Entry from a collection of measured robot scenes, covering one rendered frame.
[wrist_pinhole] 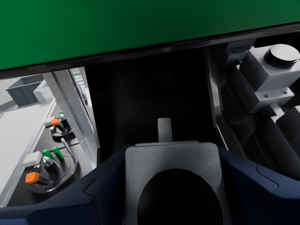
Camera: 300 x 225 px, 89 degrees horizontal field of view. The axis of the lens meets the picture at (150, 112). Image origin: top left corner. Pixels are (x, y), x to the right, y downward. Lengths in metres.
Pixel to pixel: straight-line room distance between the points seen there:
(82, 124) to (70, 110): 0.02
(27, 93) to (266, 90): 2.25
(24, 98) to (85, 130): 2.15
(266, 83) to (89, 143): 0.22
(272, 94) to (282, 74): 0.03
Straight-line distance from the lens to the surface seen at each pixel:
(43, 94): 1.48
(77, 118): 0.19
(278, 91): 0.24
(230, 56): 0.27
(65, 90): 0.18
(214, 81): 0.21
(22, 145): 1.06
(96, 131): 0.17
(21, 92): 2.30
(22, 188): 0.63
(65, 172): 0.55
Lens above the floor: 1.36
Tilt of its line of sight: 33 degrees down
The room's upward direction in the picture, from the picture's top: 9 degrees counter-clockwise
